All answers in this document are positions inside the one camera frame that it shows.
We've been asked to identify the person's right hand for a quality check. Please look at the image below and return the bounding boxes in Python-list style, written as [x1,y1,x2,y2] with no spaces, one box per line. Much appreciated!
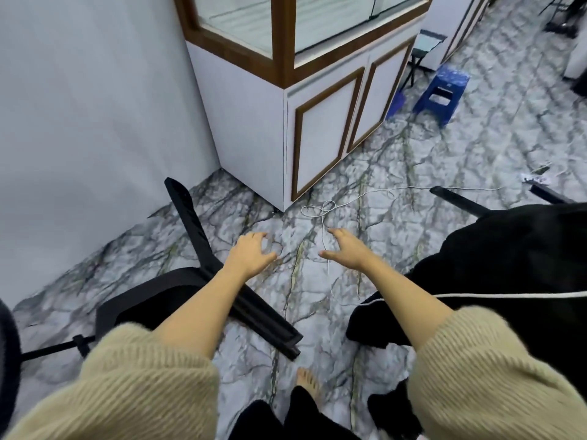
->
[319,228,376,272]

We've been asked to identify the person's left hand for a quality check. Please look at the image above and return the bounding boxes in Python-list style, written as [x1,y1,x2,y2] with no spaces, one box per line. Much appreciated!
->
[224,232,279,281]

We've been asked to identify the person's right forearm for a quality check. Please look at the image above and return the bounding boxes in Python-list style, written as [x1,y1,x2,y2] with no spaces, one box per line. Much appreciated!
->
[361,258,456,352]

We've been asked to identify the person's left forearm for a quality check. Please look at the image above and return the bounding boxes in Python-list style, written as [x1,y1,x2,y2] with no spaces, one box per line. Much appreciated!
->
[153,266,250,361]

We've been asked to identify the black office chair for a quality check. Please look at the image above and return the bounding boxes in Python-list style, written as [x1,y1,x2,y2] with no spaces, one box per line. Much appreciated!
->
[0,177,304,423]

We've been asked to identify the person's bare foot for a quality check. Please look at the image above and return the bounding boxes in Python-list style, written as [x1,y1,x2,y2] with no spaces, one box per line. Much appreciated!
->
[295,367,323,405]

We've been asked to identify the black chair base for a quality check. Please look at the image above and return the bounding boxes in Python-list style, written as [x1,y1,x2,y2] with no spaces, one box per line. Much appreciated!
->
[430,182,575,219]

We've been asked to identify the black trousers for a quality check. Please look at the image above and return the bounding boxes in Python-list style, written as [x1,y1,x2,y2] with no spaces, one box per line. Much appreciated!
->
[228,385,363,440]

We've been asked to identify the blue plastic object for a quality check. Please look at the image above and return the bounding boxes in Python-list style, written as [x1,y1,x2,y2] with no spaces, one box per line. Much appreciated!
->
[384,89,407,121]

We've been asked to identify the white brown-trimmed glass display cabinet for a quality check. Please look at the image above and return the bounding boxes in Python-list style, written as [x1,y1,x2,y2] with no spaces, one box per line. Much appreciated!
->
[172,0,434,212]

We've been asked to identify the black fuzzy garment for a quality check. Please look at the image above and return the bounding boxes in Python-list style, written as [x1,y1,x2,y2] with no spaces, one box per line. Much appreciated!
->
[367,379,423,440]

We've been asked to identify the black jacket with white piping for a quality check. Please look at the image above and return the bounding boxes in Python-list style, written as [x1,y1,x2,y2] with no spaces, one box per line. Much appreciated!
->
[345,203,587,399]

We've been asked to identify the beige knit left sleeve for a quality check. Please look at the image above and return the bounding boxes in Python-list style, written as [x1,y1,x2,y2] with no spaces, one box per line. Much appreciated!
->
[0,322,222,440]

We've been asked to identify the beige knit sleeve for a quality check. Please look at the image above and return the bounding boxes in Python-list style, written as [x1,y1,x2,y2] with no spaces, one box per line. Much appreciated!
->
[0,322,222,440]
[406,306,587,440]

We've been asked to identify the blue plastic stool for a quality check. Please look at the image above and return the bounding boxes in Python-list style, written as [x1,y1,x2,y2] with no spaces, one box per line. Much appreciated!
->
[412,64,471,129]

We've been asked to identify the beige knit right sleeve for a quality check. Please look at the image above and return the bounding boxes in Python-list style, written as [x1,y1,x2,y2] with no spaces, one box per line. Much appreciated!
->
[406,306,587,440]

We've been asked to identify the small black folding stool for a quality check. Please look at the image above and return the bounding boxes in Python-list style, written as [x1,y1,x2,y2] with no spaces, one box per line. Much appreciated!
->
[400,29,448,93]

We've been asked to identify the white cabinet with brown trim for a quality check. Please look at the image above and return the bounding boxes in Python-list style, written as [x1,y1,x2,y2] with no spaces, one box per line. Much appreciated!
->
[419,0,495,72]

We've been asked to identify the black tripod stand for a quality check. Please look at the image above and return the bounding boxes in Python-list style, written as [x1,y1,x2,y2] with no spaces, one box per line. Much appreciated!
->
[538,0,582,40]

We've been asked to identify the thin white cable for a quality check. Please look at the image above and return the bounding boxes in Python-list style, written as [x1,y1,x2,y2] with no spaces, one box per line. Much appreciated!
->
[300,186,505,299]

